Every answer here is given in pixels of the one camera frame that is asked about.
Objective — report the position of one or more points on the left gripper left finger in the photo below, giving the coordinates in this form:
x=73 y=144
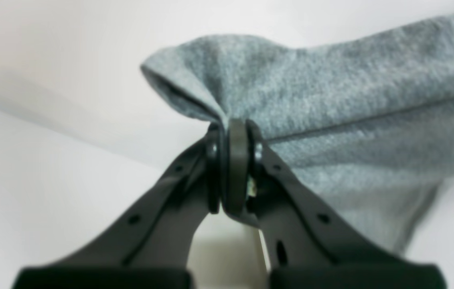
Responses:
x=148 y=246

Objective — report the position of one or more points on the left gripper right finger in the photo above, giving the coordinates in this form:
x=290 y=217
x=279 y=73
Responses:
x=310 y=246

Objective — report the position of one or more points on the grey T-shirt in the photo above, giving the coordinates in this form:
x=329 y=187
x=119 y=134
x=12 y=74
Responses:
x=366 y=124

